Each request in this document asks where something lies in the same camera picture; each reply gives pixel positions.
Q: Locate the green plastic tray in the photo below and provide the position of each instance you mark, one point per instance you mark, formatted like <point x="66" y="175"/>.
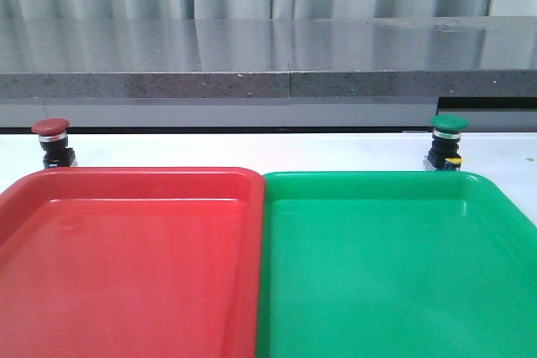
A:
<point x="395" y="264"/>

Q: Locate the green mushroom push button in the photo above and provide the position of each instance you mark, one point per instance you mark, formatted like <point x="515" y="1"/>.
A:
<point x="446" y="134"/>

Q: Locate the red mushroom push button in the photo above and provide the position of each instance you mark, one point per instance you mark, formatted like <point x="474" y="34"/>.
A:
<point x="53" y="139"/>

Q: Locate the red plastic tray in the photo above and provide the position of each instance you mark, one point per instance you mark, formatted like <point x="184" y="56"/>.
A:
<point x="131" y="262"/>

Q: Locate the grey stone countertop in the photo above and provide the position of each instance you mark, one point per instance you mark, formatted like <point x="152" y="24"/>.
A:
<point x="306" y="74"/>

